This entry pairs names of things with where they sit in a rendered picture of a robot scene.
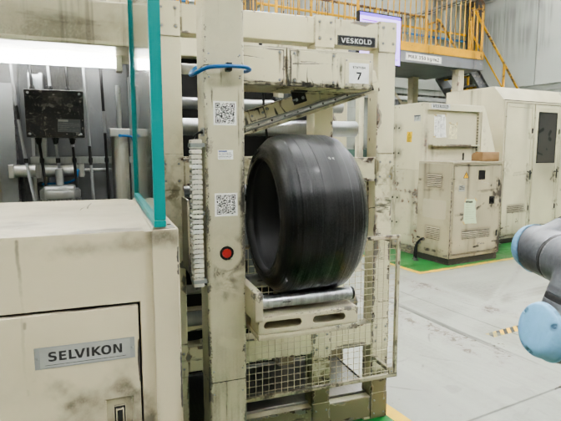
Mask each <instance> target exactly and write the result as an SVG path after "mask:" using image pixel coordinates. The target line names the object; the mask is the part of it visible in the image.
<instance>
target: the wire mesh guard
mask: <svg viewBox="0 0 561 421"><path fill-rule="evenodd" d="M389 239H390V248H387V249H395V248H391V239H397V245H396V254H392V255H396V261H395V266H391V267H395V272H394V273H395V279H390V274H392V273H390V255H385V240H389ZM377 240H384V249H379V244H378V249H376V250H378V268H373V263H375V262H373V257H374V256H373V252H372V262H367V258H368V257H369V256H363V257H366V263H359V264H366V269H364V270H366V287H367V283H368V281H367V270H371V269H367V263H372V275H369V276H372V279H373V276H375V275H373V269H378V270H379V269H380V268H379V262H384V261H379V250H384V255H382V256H384V260H385V256H389V267H382V268H383V274H377V275H383V280H381V281H383V291H384V287H388V298H382V305H378V306H382V311H380V312H382V322H383V318H384V316H383V312H384V311H383V299H388V304H385V305H388V308H389V305H390V304H389V287H390V286H384V281H387V280H384V268H389V273H386V274H389V280H395V285H393V286H395V290H394V297H390V298H394V303H392V304H394V309H393V310H394V318H393V327H391V328H393V333H392V334H393V339H392V340H393V347H392V352H389V353H392V363H389V364H392V367H393V368H394V369H393V373H390V374H388V373H382V372H383V371H382V366H383V365H382V362H381V365H379V366H381V371H379V372H381V374H377V375H372V376H371V368H373V367H371V362H372V361H371V358H370V361H368V362H370V367H369V368H370V376H367V377H365V374H369V373H365V371H364V374H360V375H364V377H362V378H354V370H358V369H354V364H357V363H354V352H350V353H353V370H349V371H353V376H351V377H353V379H348V378H349V377H348V365H352V364H348V359H350V358H347V371H344V372H347V377H346V378H347V380H343V381H342V379H343V377H342V373H343V372H342V366H346V365H341V366H337V367H341V372H339V373H341V381H339V382H337V381H335V382H334V383H331V374H333V373H331V366H330V367H329V369H330V373H329V374H330V380H327V381H330V382H329V383H325V375H328V374H325V369H326V368H325V359H324V362H323V363H324V368H323V369H324V375H320V376H324V381H322V382H324V384H320V385H319V383H320V382H319V370H321V369H319V358H321V357H319V346H318V351H315V352H318V363H315V364H318V369H317V370H318V376H315V377H318V382H317V383H318V385H315V386H313V378H314V377H313V371H316V370H313V365H314V364H313V358H314V357H313V346H315V345H313V339H318V338H313V334H312V339H307V335H306V340H301V341H306V365H304V366H306V372H303V373H307V372H311V371H307V366H309V365H307V359H311V358H307V353H308V352H307V347H310V346H307V340H312V345H311V346H312V352H309V353H312V364H310V365H312V377H310V378H312V386H310V387H305V388H301V379H304V378H301V367H303V366H301V354H302V353H301V351H300V353H298V354H300V360H296V361H300V366H299V367H300V372H299V374H300V385H297V386H300V388H296V389H295V387H296V386H295V380H299V379H295V374H296V373H295V368H298V367H295V355H297V354H295V348H298V347H295V337H294V342H293V343H294V354H292V355H294V361H291V362H294V373H292V374H294V380H290V381H294V386H292V387H294V389H292V390H288V388H291V387H288V382H289V381H288V375H291V374H288V363H289V362H288V358H287V362H285V363H287V368H283V369H287V374H286V375H287V381H285V382H287V390H286V391H282V383H283V382H282V376H285V375H282V363H283V362H282V357H285V356H282V350H287V349H282V344H283V343H282V339H281V343H278V344H281V350H276V351H281V369H278V370H281V382H280V383H281V388H278V389H281V392H277V393H276V392H274V393H268V394H263V386H265V385H269V384H265V385H263V379H265V378H263V373H267V372H272V371H267V372H263V366H268V365H263V360H264V359H263V354H262V359H259V360H262V366H258V367H262V385H260V386H262V392H259V393H262V395H258V396H256V394H257V392H256V387H259V386H256V380H260V379H256V368H257V366H256V361H258V360H256V354H259V353H256V348H257V346H256V341H258V340H255V353H254V354H255V360H253V361H255V367H252V368H255V373H252V374H255V380H251V381H255V396H253V397H250V394H253V393H250V375H251V374H250V362H252V361H250V355H253V354H250V348H252V347H250V342H254V341H248V342H249V347H248V348H249V354H248V355H249V361H248V362H249V367H248V369H249V374H246V375H249V381H246V382H249V387H248V389H249V394H246V395H249V397H248V398H246V402H247V403H251V402H256V401H261V400H266V399H270V398H279V397H284V396H289V395H293V394H298V393H307V392H312V391H316V390H322V389H326V388H334V387H340V386H345V385H349V384H354V383H363V382H367V381H372V380H377V379H382V378H390V377H396V375H397V336H398V309H399V281H400V254H401V235H386V236H368V237H367V250H366V251H374V250H368V241H373V244H374V241H377ZM245 249H246V250H247V249H248V259H247V260H248V273H246V274H252V273H249V260H252V259H249V245H245ZM356 271H361V270H355V276H352V277H355V283H350V278H349V283H348V284H349V286H350V284H355V289H354V290H355V298H356V290H359V289H356V277H358V276H356ZM360 277H362V275H360ZM374 282H377V293H372V288H375V287H369V288H371V300H368V301H371V312H366V313H361V308H362V307H361V303H360V307H358V308H360V320H357V321H360V326H359V327H360V332H355V328H354V333H349V329H348V334H343V330H342V335H337V331H336V336H332V335H331V336H330V338H331V337H336V354H334V355H338V354H337V349H338V348H341V347H337V343H338V341H337V336H342V341H340V342H342V352H343V348H344V347H343V342H345V341H343V335H348V340H346V341H348V348H349V347H352V346H349V341H351V340H349V334H354V339H352V340H354V342H355V340H356V339H355V333H361V327H364V326H361V314H367V313H371V314H372V307H376V306H373V305H372V301H374V300H372V294H377V299H375V300H377V303H378V300H381V299H378V287H379V286H378V282H379V281H378V278H377V281H374ZM357 283H361V284H362V283H363V282H357ZM361 289H367V288H361ZM361 302H366V300H365V301H361ZM365 308H367V306H365ZM376 313H378V311H376ZM388 317H393V316H387V322H383V323H387V328H385V329H387V334H386V335H387V338H388V335H391V334H388V329H389V328H388ZM378 318H380V317H376V319H378ZM362 320H368V319H362ZM377 324H382V323H377ZM371 325H376V324H371ZM379 330H383V329H379ZM373 331H377V329H376V330H373ZM368 332H371V331H368ZM380 336H385V335H382V334H381V335H380ZM374 337H379V336H377V335H376V336H374ZM364 338H365V350H361V351H365V356H362V357H365V362H364V363H367V362H366V350H370V349H366V344H369V343H366V338H367V337H366V334H365V337H364ZM370 338H372V336H370ZM382 342H385V341H382ZM329 343H330V344H332V343H333V342H329ZM372 343H374V342H370V344H372ZM322 344H327V343H326V333H325V343H322ZM272 345H277V344H272ZM360 345H363V344H360V343H359V351H355V352H359V357H357V358H359V373H360V369H363V368H360ZM387 347H391V346H386V348H387ZM377 348H380V347H377V345H376V348H371V349H376V354H372V355H376V360H373V361H376V366H374V367H376V369H377V367H378V366H377ZM382 348H383V346H382ZM332 349H335V348H331V350H332ZM272 352H275V351H272ZM378 354H382V353H378ZM386 354H387V352H386ZM275 358H280V357H276V356H275V357H274V359H275ZM383 359H386V360H387V358H383ZM274 364H275V365H276V364H279V363H274ZM384 365H387V364H384ZM333 368H336V367H333ZM273 371H277V370H273ZM335 374H337V372H335ZM272 378H275V376H274V377H272ZM337 379H339V378H336V380H337ZM275 384H276V382H275ZM308 384H311V383H308ZM251 388H254V387H251ZM273 390H275V391H276V390H277V389H273Z"/></svg>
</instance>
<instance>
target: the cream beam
mask: <svg viewBox="0 0 561 421"><path fill-rule="evenodd" d="M349 63H369V84H350V83H349ZM244 65H247V66H249V67H251V69H252V70H251V72H249V73H247V74H244V92H257V93H278V94H291V90H293V89H296V90H307V92H318V93H338V94H357V93H361V92H365V91H369V90H372V78H373V53H353V52H342V51H330V50H319V49H307V48H285V47H274V46H262V45H251V44H244Z"/></svg>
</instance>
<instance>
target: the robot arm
mask: <svg viewBox="0 0 561 421"><path fill-rule="evenodd" d="M511 252H512V255H513V258H514V260H515V261H516V262H517V263H518V264H519V265H520V266H521V267H522V268H523V269H525V270H526V271H529V272H533V273H535V274H537V275H539V276H541V277H543V278H545V279H547V280H549V284H548V287H547V289H546V292H545V293H544V296H543V299H542V301H541V302H534V303H531V304H529V305H528V306H526V308H525V309H524V310H523V311H522V313H521V315H520V318H519V321H518V335H519V338H520V341H521V343H522V344H523V347H524V348H525V349H526V350H527V351H528V352H529V353H530V354H531V355H533V356H535V357H536V358H541V359H543V360H544V361H546V362H548V363H559V364H561V216H560V217H558V218H556V219H554V220H552V221H550V222H548V223H546V224H544V225H540V224H532V225H527V226H524V227H522V228H521V229H520V230H518V231H517V233H516V234H515V235H514V237H513V240H512V244H511Z"/></svg>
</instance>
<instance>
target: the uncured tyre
mask: <svg viewBox="0 0 561 421"><path fill-rule="evenodd" d="M327 155H334V156H335V158H336V161H328V159H327V158H326V156H327ZM368 224H369V210H368V200H367V193H366V186H365V182H364V180H363V176H362V173H361V170H360V168H359V165H358V164H357V162H356V160H355V159H354V157H353V156H352V154H351V153H350V152H349V151H348V149H347V148H346V147H345V146H344V145H343V143H341V142H340V141H339V140H337V139H334V138H332V137H329V136H326V135H318V134H278V135H276V136H272V137H270V138H268V139H267V140H266V141H265V142H264V143H263V144H262V145H261V146H260V147H259V148H258V149H257V150H256V151H255V153H254V154H253V156H252V159H251V161H250V166H249V169H248V174H247V179H246V186H245V226H246V234H247V240H248V245H249V249H250V255H251V259H252V261H253V264H254V267H255V270H256V272H257V274H258V276H259V277H260V279H261V280H262V281H263V282H264V283H265V284H266V285H268V286H269V287H270V288H271V289H273V290H274V291H275V292H280V293H287V292H302V291H310V290H319V289H327V288H335V287H338V286H341V285H342V284H344V283H345V282H346V281H347V280H348V279H349V278H350V277H351V275H352V273H353V272H354V271H355V270H356V268H357V267H358V265H359V263H360V261H361V259H362V256H363V253H364V250H365V247H366V240H367V234H368Z"/></svg>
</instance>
